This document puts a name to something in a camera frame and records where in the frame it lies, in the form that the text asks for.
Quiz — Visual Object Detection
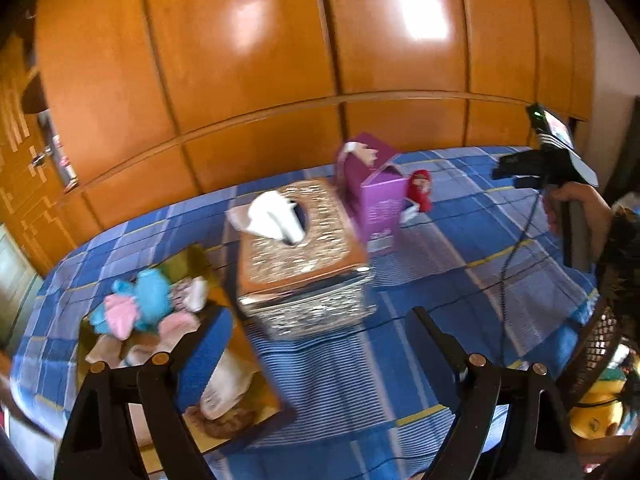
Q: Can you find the wooden door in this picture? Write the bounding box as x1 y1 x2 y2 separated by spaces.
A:
0 25 101 261

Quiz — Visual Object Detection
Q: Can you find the red plush toy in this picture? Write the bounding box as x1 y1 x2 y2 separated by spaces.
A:
406 169 434 211

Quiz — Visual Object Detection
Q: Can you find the gold storage box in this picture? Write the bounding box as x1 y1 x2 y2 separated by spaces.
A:
77 244 297 453

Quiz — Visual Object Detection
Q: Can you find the silver glitter tissue box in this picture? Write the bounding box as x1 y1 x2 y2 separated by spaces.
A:
235 177 378 342

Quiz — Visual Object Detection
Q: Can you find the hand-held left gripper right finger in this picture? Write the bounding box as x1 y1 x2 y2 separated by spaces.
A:
409 306 586 480

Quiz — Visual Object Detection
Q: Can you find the beige pad with black band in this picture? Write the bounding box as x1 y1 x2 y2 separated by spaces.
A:
200 347 257 421

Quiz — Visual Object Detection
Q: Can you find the white tissue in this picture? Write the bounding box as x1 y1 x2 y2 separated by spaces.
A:
226 191 307 247

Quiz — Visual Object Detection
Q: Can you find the teal and pink plush toy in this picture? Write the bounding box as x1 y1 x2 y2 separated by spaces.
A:
90 267 174 339

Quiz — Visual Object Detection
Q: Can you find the blue plaid bedsheet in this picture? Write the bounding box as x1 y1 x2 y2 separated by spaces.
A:
10 145 601 480

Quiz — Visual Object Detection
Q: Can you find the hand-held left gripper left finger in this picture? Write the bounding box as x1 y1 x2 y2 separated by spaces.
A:
52 306 236 480

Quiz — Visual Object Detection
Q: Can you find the person's right hand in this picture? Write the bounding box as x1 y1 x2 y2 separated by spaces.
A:
544 181 613 263

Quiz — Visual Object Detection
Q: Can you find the wooden wardrobe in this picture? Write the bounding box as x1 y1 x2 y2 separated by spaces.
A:
35 0 596 257

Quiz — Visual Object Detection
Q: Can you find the purple cardboard box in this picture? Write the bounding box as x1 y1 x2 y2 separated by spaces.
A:
334 132 408 253

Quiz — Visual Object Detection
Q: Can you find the yellow toy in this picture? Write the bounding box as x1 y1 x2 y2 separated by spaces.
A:
570 367 633 439

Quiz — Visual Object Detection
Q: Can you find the white sock with blue stripe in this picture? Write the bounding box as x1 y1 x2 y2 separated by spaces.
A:
85 332 153 367

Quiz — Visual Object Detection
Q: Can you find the leopard print scrunchie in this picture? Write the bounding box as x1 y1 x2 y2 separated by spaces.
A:
185 406 258 439

